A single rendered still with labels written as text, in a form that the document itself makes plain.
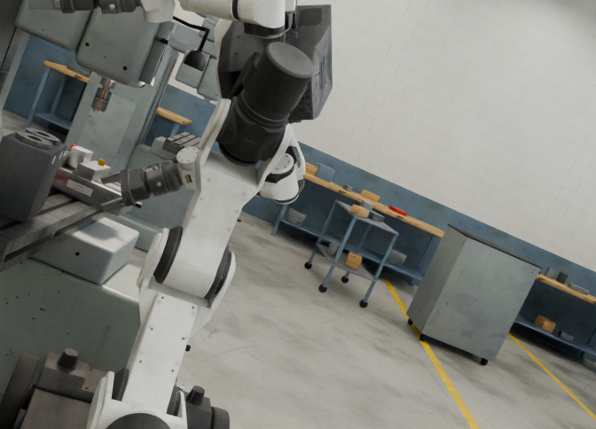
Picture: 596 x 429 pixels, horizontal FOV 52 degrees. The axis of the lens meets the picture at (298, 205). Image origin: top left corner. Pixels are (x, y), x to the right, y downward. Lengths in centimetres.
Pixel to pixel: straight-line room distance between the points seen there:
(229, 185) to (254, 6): 40
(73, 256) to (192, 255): 65
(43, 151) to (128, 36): 52
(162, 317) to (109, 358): 62
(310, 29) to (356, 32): 705
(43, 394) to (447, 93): 767
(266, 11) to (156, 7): 26
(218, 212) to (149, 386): 42
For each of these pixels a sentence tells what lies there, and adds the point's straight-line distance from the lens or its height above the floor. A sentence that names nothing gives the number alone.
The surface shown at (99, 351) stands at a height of 52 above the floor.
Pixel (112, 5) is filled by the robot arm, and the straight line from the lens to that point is 145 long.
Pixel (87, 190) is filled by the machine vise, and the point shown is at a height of 96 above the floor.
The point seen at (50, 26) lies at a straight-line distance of 205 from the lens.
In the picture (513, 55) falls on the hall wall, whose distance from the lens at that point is 909.
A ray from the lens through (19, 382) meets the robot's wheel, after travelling 171.
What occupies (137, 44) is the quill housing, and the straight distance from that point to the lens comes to 199.
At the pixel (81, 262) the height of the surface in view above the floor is 77.
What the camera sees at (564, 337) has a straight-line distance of 911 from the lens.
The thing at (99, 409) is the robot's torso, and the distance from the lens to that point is 140.
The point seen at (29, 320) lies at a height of 53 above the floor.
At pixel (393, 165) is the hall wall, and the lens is 867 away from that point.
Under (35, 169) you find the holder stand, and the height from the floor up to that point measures 106.
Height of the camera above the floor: 142
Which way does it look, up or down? 7 degrees down
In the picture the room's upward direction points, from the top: 24 degrees clockwise
